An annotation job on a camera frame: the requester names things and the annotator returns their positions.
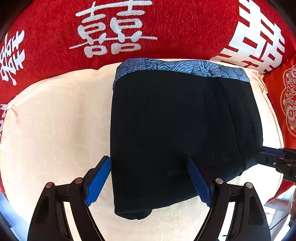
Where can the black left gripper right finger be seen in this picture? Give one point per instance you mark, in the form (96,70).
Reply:
(235,212)

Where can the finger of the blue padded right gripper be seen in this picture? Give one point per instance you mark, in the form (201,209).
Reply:
(270,156)

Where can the red sofa cover white characters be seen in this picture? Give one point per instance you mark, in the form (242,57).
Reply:
(43,39)

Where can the black pants blue patterned waistband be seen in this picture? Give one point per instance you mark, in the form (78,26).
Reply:
(164,114)

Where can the small red embroidered pillow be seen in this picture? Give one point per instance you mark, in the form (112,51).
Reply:
(280,85)

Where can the beige sofa seat cushion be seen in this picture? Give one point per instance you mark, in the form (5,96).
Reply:
(56,130)

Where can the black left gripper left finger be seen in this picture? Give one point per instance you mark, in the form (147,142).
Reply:
(49,221)

